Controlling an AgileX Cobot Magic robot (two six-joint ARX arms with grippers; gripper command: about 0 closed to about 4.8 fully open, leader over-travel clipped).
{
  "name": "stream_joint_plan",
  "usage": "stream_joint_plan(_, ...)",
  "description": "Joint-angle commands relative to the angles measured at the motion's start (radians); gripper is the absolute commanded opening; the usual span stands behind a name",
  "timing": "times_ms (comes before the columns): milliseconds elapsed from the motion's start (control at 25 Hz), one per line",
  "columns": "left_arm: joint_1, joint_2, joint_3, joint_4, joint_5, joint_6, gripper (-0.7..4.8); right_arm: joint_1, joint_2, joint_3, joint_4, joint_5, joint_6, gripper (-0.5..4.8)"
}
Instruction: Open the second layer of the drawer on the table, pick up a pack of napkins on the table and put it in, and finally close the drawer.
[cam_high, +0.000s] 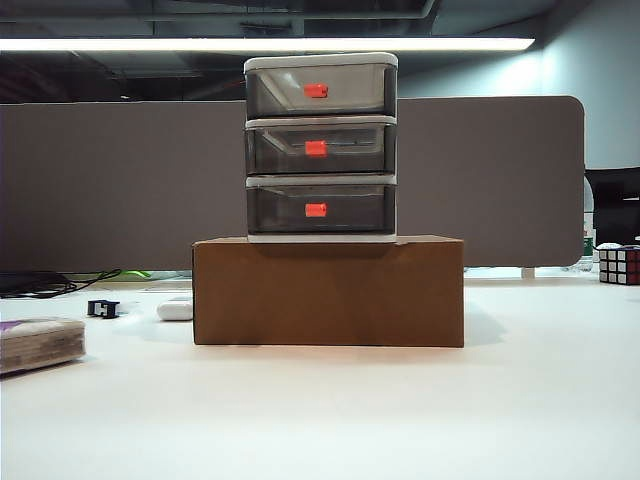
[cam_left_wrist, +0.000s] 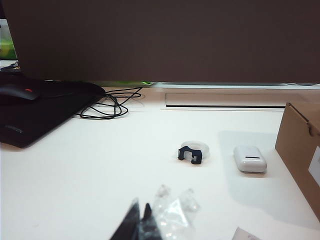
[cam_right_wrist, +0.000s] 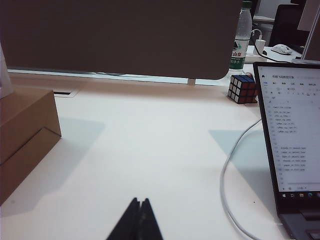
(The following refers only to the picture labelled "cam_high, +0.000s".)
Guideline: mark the white partition foot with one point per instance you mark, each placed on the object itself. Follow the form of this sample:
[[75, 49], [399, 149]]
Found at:
[[528, 272]]

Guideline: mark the black rubiks cube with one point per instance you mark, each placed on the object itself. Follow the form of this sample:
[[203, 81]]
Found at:
[[620, 265]]

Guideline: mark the pack of brown napkins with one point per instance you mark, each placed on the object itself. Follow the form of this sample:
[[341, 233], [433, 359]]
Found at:
[[40, 345]]

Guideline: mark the black office chair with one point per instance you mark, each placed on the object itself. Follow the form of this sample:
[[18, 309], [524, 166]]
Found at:
[[615, 210]]

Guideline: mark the brown cardboard box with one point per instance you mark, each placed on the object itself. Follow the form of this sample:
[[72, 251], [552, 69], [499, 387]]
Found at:
[[325, 295]]

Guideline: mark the white earbuds case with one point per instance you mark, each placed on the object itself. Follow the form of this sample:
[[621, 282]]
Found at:
[[172, 311]]

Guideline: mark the clear bottle with green label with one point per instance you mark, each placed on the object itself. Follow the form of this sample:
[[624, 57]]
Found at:
[[590, 243]]

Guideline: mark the small black plastic clip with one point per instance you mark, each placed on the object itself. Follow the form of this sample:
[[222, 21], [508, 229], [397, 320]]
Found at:
[[93, 308]]

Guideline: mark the white plastic drawer cabinet frame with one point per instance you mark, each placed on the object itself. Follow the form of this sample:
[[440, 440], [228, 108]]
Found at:
[[320, 59]]

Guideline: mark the grey desk partition panel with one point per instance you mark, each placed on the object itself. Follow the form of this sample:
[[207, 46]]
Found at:
[[125, 190]]

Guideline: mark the long ceiling light strip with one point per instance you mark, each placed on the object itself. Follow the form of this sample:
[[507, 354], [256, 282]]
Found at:
[[150, 44]]

